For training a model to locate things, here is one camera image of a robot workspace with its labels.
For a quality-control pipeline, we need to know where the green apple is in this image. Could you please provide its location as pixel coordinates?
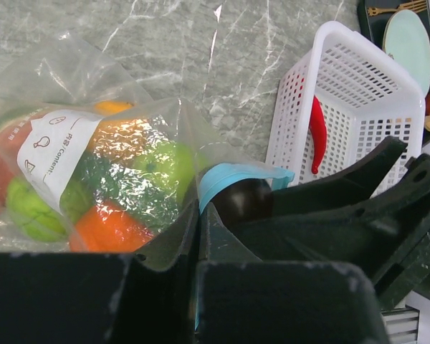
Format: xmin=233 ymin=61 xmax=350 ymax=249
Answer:
xmin=133 ymin=141 xmax=195 ymax=208

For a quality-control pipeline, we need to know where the aluminium rail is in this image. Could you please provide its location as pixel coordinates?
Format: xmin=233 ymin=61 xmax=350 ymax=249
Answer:
xmin=381 ymin=308 xmax=420 ymax=344

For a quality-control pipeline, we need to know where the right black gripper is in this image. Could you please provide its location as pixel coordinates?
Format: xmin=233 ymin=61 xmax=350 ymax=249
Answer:
xmin=234 ymin=136 xmax=430 ymax=309

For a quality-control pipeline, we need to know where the black tray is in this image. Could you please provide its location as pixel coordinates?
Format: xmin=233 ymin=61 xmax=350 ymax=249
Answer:
xmin=356 ymin=0 xmax=430 ymax=148

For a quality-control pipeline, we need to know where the clear zip bag blue zipper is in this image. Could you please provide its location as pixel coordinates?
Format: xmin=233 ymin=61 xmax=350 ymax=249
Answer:
xmin=0 ymin=32 xmax=295 ymax=252

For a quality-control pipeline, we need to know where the red chili pepper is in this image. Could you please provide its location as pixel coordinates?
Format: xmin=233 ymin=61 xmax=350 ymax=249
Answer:
xmin=309 ymin=96 xmax=327 ymax=175

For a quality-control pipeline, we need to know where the light green wrinkled fruit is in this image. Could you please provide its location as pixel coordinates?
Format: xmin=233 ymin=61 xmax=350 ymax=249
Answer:
xmin=5 ymin=177 xmax=67 ymax=242

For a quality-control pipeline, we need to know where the yellow mango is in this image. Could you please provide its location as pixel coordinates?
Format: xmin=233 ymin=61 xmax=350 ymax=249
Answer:
xmin=87 ymin=100 xmax=134 ymax=151

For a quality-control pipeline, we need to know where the green chili pepper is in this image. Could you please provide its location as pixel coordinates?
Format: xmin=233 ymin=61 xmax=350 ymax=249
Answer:
xmin=60 ymin=153 xmax=139 ymax=219

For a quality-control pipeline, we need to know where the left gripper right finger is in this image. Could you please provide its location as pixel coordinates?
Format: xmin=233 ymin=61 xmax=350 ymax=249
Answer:
xmin=196 ymin=205 xmax=389 ymax=343

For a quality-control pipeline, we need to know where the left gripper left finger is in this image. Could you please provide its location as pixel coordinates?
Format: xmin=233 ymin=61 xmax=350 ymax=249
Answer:
xmin=0 ymin=202 xmax=199 ymax=343

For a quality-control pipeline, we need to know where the orange fruit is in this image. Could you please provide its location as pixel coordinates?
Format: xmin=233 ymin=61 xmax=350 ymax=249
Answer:
xmin=69 ymin=202 xmax=154 ymax=253

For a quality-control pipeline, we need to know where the dark brown fruit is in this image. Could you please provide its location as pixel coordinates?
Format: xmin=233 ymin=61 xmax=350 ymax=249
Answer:
xmin=211 ymin=178 xmax=273 ymax=229

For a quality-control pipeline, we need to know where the white plastic basket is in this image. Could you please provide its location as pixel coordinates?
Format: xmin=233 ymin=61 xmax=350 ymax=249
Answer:
xmin=266 ymin=21 xmax=425 ymax=193

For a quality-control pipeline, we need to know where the light green plate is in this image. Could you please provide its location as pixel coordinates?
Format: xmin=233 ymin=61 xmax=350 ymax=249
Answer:
xmin=383 ymin=9 xmax=430 ymax=96

